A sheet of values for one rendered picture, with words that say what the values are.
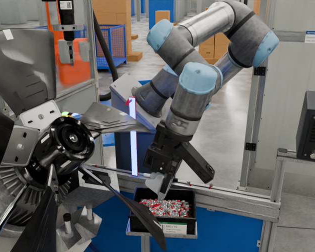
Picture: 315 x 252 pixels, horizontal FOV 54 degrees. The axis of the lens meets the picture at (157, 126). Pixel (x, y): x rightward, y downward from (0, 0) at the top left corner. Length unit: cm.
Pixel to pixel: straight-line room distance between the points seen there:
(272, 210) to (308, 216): 151
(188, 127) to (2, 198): 44
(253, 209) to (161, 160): 56
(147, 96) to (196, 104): 74
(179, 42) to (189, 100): 17
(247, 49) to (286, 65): 140
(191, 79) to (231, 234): 80
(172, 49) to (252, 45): 39
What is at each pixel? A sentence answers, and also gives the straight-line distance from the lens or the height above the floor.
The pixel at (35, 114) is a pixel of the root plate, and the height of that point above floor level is 126.
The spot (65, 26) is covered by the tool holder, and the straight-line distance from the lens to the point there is 75.
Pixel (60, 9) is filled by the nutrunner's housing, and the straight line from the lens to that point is 77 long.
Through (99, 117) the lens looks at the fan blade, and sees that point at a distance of 98.
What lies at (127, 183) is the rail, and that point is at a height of 82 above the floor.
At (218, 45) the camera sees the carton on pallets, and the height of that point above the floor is 46.
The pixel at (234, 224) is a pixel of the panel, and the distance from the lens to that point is 128.
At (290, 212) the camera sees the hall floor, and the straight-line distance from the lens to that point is 269.
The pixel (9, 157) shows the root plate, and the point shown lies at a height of 120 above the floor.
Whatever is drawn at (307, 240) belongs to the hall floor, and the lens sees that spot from 247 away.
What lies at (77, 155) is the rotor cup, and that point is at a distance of 73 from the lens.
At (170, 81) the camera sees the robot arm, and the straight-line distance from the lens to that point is 135.
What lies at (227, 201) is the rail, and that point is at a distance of 120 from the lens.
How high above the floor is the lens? 151
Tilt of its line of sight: 22 degrees down
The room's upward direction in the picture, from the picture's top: straight up
